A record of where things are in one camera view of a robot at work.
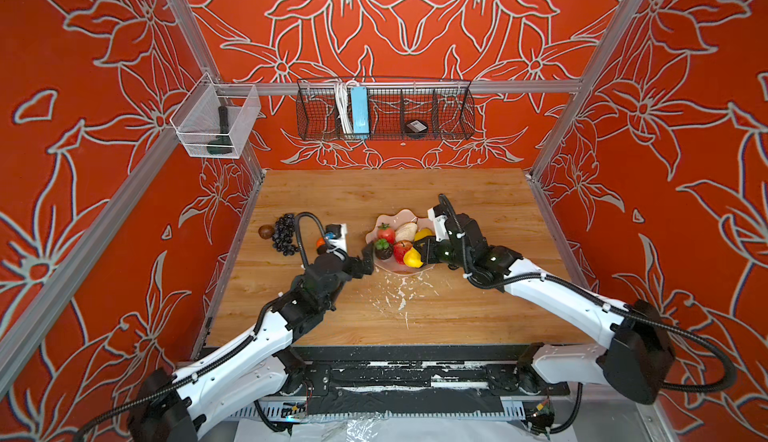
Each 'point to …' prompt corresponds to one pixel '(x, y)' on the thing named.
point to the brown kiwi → (266, 231)
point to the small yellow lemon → (413, 258)
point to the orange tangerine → (320, 242)
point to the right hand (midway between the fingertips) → (408, 244)
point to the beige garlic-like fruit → (406, 231)
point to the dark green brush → (222, 143)
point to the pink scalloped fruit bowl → (390, 265)
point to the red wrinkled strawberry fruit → (400, 249)
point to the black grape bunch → (284, 229)
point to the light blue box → (360, 113)
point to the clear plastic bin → (215, 119)
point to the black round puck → (416, 128)
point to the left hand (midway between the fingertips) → (357, 241)
